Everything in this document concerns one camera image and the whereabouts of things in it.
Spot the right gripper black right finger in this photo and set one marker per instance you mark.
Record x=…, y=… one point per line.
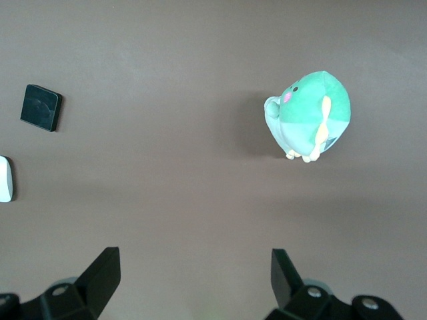
x=287, y=286

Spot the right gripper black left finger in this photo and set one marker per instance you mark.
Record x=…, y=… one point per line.
x=96, y=286

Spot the white computer mouse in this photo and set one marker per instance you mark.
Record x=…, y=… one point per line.
x=4, y=180

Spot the small black phone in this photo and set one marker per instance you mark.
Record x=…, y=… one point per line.
x=38, y=106

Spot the green dinosaur plush toy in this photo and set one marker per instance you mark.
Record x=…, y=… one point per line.
x=307, y=100

